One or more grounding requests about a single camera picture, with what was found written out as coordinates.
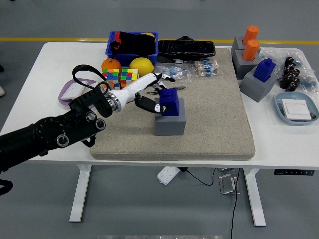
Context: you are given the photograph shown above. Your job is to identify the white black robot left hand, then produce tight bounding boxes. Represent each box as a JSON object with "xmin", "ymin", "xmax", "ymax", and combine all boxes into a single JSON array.
[{"xmin": 108, "ymin": 72, "xmax": 176, "ymax": 115}]

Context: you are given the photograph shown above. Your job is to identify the blue square seal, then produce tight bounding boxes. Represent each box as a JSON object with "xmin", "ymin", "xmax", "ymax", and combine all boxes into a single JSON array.
[
  {"xmin": 252, "ymin": 58, "xmax": 276, "ymax": 82},
  {"xmin": 159, "ymin": 88, "xmax": 180, "ymax": 117}
]

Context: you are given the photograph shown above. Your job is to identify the grey square-slot seal holder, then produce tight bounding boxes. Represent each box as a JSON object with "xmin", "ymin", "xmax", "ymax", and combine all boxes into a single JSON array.
[
  {"xmin": 154, "ymin": 97, "xmax": 187, "ymax": 136},
  {"xmin": 240, "ymin": 65, "xmax": 279, "ymax": 103}
]

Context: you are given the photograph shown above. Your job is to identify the grey round-slot seal holder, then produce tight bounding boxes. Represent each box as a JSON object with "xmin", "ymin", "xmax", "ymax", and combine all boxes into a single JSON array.
[
  {"xmin": 235, "ymin": 48, "xmax": 262, "ymax": 80},
  {"xmin": 230, "ymin": 36, "xmax": 250, "ymax": 60}
]

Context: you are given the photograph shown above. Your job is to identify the orange round seal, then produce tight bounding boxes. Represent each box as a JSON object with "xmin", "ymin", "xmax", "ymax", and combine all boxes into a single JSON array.
[
  {"xmin": 242, "ymin": 25, "xmax": 260, "ymax": 46},
  {"xmin": 242, "ymin": 39, "xmax": 261, "ymax": 62}
]

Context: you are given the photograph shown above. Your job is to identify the colourful puzzle cube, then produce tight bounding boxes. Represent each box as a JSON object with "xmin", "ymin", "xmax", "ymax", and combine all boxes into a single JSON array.
[
  {"xmin": 120, "ymin": 68, "xmax": 140, "ymax": 88},
  {"xmin": 101, "ymin": 68, "xmax": 121, "ymax": 90}
]

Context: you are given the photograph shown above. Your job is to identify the yellow lemon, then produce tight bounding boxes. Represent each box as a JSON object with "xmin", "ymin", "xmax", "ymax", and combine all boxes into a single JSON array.
[{"xmin": 129, "ymin": 57, "xmax": 155, "ymax": 77}]

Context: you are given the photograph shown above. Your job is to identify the orange fruit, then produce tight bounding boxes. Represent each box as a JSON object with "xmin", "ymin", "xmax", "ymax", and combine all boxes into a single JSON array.
[{"xmin": 101, "ymin": 57, "xmax": 122, "ymax": 71}]

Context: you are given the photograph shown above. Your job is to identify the blue plastic bin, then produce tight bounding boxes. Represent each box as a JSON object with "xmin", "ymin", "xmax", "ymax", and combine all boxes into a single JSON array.
[{"xmin": 105, "ymin": 30, "xmax": 159, "ymax": 66}]

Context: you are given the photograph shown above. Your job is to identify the black cloth bag red trim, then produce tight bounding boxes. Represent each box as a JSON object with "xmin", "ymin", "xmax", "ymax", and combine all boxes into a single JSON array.
[{"xmin": 110, "ymin": 31, "xmax": 157, "ymax": 55}]

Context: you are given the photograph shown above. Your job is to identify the clear bag blue resistors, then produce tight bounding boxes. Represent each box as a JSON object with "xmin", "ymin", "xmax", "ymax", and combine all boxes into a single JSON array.
[{"xmin": 154, "ymin": 62, "xmax": 193, "ymax": 84}]

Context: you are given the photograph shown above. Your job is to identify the purple plate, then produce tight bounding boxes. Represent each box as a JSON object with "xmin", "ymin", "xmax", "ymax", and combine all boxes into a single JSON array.
[{"xmin": 58, "ymin": 78, "xmax": 100, "ymax": 109}]

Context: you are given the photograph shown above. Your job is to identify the black wrapped keyboard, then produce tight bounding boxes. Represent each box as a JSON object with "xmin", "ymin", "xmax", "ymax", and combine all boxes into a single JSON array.
[{"xmin": 157, "ymin": 39, "xmax": 216, "ymax": 60}]

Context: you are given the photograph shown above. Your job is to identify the clear bag tan resistors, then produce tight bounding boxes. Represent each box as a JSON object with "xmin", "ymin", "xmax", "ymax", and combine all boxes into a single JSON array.
[{"xmin": 191, "ymin": 59, "xmax": 220, "ymax": 77}]

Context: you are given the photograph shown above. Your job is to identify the grey-brown mat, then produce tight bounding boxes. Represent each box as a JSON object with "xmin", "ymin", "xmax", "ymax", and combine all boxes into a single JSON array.
[{"xmin": 89, "ymin": 47, "xmax": 256, "ymax": 161}]

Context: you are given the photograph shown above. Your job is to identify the white power strip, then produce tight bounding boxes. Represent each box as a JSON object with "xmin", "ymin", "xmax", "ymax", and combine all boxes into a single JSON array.
[{"xmin": 157, "ymin": 166, "xmax": 180, "ymax": 186}]

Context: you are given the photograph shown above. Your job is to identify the white table leg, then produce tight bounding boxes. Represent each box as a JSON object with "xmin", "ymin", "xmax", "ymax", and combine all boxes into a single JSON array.
[
  {"xmin": 243, "ymin": 168, "xmax": 267, "ymax": 227},
  {"xmin": 69, "ymin": 164, "xmax": 92, "ymax": 223}
]

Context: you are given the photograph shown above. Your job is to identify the light blue plate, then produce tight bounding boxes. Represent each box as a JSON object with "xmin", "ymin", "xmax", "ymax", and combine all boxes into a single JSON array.
[{"xmin": 274, "ymin": 92, "xmax": 319, "ymax": 126}]

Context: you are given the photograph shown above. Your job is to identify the clear plastic bag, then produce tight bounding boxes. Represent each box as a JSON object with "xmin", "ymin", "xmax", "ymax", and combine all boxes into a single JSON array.
[{"xmin": 259, "ymin": 47, "xmax": 309, "ymax": 67}]

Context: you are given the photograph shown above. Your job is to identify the bag of black capacitors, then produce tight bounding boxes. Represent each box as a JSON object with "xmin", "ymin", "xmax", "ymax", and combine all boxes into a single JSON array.
[{"xmin": 279, "ymin": 56, "xmax": 301, "ymax": 92}]

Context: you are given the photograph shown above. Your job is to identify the clear bag blue components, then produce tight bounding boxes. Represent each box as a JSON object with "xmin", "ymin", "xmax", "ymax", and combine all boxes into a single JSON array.
[{"xmin": 299, "ymin": 71, "xmax": 319, "ymax": 94}]

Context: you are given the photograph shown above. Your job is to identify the black table control panel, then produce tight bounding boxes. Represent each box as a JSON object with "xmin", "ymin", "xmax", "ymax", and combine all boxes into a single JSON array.
[{"xmin": 274, "ymin": 169, "xmax": 315, "ymax": 176}]

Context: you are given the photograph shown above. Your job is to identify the black plastic mount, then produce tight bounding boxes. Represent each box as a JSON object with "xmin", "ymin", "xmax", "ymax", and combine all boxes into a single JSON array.
[{"xmin": 175, "ymin": 35, "xmax": 198, "ymax": 43}]

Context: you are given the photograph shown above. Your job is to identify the black plug with cord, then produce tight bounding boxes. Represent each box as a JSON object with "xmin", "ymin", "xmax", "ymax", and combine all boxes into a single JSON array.
[{"xmin": 178, "ymin": 167, "xmax": 215, "ymax": 186}]

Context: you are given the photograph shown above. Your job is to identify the silver metal bracket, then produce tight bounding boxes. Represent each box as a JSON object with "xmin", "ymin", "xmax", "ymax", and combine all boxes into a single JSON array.
[{"xmin": 218, "ymin": 173, "xmax": 241, "ymax": 195}]

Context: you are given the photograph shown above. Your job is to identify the black robot body cable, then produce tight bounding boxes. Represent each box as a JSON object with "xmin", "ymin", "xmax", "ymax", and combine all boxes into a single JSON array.
[{"xmin": 0, "ymin": 179, "xmax": 13, "ymax": 197}]

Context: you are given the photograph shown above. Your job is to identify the thin black floor cable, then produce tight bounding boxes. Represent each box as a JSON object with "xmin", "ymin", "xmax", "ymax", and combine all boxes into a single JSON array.
[{"xmin": 230, "ymin": 168, "xmax": 240, "ymax": 239}]

